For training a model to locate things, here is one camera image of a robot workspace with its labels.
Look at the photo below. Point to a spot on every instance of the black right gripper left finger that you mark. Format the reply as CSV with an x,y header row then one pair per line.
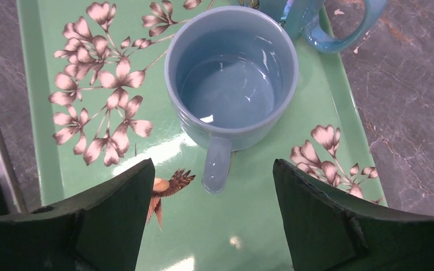
x,y
100,228

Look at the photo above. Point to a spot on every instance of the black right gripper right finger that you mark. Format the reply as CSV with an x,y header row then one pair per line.
x,y
329,229

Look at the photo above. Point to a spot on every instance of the light blue mug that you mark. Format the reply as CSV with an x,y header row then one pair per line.
x,y
230,72

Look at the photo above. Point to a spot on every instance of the small cup orange inside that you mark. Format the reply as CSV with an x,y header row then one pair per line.
x,y
301,18

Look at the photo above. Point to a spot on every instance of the green floral tray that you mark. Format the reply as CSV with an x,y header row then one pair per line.
x,y
99,105

